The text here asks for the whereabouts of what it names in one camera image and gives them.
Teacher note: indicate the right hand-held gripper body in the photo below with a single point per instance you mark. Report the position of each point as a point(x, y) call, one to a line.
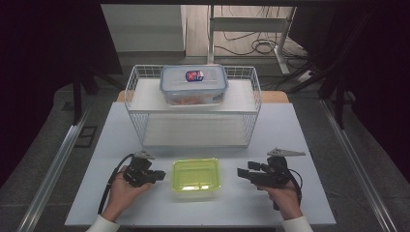
point(274, 175)

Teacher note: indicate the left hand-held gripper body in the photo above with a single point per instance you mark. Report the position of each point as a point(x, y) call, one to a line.
point(137, 172)

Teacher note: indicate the green lidded food container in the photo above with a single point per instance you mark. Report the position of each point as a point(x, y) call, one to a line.
point(196, 175)

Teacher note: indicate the clear lidded food container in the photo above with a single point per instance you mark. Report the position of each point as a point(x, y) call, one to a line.
point(193, 85)

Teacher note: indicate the person's right hand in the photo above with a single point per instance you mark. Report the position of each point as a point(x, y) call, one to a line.
point(285, 198)

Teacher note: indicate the person's left hand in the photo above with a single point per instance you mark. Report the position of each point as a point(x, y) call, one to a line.
point(124, 196)

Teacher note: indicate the black stand leg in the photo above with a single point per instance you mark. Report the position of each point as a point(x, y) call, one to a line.
point(339, 103)

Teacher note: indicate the white power strip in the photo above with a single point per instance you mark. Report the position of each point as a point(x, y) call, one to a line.
point(305, 76)

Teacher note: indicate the white cabinet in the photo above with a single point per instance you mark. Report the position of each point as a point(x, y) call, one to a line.
point(145, 29)

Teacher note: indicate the aluminium rail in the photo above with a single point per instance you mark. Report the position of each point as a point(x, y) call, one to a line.
point(357, 167)
point(54, 170)

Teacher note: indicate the white metal desk frame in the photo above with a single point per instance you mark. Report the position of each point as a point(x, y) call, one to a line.
point(248, 24)

